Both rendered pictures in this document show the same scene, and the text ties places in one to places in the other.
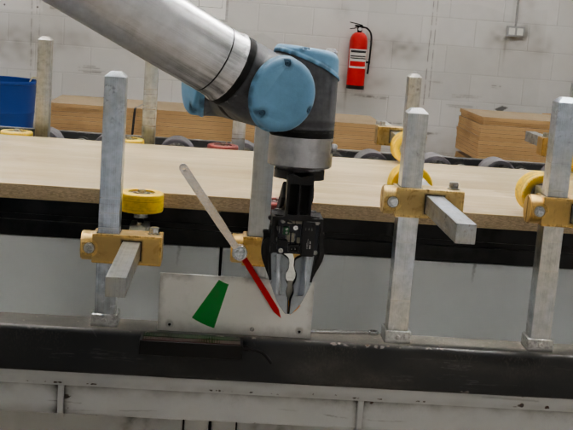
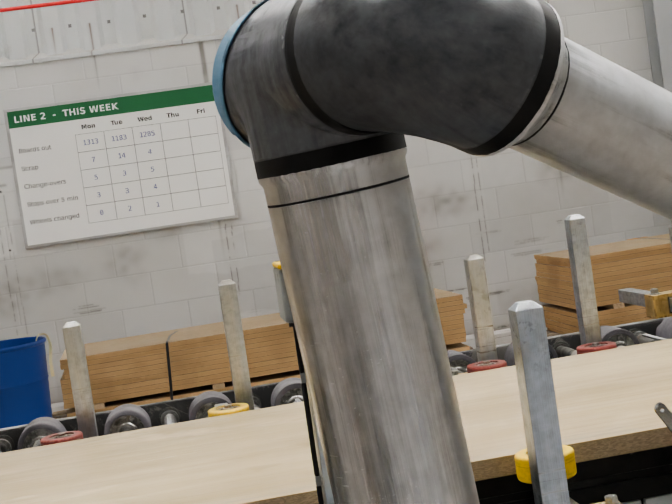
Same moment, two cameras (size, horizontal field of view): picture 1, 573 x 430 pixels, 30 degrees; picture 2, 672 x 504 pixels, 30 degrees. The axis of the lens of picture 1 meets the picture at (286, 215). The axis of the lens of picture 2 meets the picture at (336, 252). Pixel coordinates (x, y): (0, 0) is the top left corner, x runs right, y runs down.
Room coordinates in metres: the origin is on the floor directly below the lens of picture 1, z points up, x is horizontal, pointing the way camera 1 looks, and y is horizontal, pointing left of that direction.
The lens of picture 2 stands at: (0.26, 0.63, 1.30)
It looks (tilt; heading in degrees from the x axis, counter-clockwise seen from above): 3 degrees down; 356
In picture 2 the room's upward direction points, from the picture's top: 8 degrees counter-clockwise
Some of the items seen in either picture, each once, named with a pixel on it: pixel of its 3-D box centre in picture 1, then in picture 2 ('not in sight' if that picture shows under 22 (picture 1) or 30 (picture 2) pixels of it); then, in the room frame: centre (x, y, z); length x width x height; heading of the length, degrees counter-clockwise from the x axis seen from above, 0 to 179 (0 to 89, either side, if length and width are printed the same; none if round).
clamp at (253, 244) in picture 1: (270, 249); not in sight; (1.78, 0.02, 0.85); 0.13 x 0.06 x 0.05; 94
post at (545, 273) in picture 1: (549, 236); not in sight; (1.81, -0.45, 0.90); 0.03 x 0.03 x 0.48; 4
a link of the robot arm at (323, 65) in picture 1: (303, 90); not in sight; (1.49, -0.01, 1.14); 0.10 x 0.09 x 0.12; 117
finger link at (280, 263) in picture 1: (280, 284); not in sight; (1.48, 0.00, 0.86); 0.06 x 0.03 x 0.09; 3
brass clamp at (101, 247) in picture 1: (122, 246); not in sight; (1.76, 0.27, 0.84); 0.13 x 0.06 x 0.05; 94
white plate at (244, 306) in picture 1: (235, 305); not in sight; (1.75, 0.07, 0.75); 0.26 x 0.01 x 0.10; 94
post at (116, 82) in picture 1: (110, 215); (551, 494); (1.76, 0.29, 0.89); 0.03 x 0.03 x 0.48; 4
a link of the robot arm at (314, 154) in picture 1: (302, 153); not in sight; (1.49, -0.02, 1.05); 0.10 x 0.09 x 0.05; 93
